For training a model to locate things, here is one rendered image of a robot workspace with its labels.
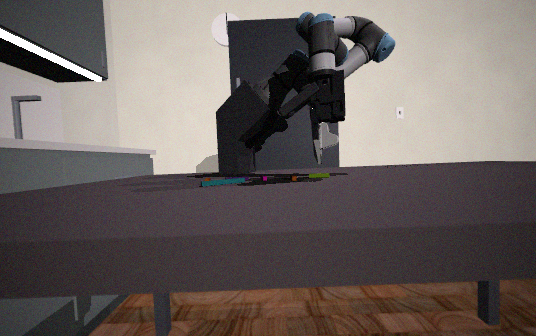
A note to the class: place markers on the turquoise rod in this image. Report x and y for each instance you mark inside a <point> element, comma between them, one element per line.
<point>221,182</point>

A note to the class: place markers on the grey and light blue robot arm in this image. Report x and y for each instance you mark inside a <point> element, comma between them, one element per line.
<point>326,51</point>

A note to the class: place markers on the lime green rod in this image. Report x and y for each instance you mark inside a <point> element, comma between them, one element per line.
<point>319,175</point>

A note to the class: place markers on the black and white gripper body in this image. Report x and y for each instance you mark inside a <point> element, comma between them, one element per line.
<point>324,100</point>

